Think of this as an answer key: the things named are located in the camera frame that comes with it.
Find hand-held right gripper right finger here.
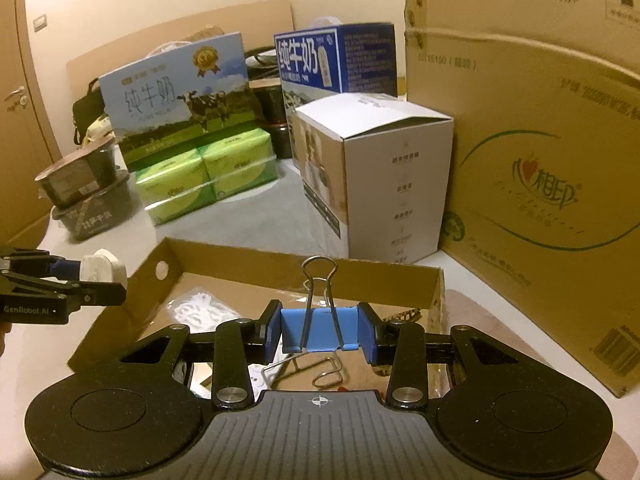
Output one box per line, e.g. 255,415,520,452
357,302,522,411

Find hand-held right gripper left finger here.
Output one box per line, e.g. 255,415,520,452
117,300,284,411

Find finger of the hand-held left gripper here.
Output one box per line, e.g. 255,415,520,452
0,246,84,281
0,279,127,306

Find blue binder clip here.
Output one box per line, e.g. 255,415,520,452
279,255,361,354

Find metal wire hook rack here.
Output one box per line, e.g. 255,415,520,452
262,349,346,389

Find bag of white plastic pieces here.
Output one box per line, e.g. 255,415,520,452
167,287,241,334

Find shallow cardboard tray box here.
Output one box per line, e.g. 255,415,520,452
67,238,446,392

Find stacked dark food bowls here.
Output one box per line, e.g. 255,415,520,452
51,169,134,241

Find black instant food bowl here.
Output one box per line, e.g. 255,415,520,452
34,139,119,209

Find wooden door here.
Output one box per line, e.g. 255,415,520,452
0,0,67,243

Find white food packet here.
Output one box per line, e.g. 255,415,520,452
82,114,114,149

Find white product box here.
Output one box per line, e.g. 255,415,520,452
291,92,455,265

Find black bag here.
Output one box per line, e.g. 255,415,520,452
71,78,109,146

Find green tissue pack bundle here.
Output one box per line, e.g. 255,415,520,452
134,127,279,229

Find milk carton with cow print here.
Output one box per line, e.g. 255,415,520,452
98,31,251,171

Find dark box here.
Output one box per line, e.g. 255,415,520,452
248,78,296,160

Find wooden headboard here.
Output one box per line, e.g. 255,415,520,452
66,0,296,92

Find large brown cardboard box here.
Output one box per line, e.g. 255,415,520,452
403,0,640,399

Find blue milk carton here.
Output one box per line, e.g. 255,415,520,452
273,22,399,111

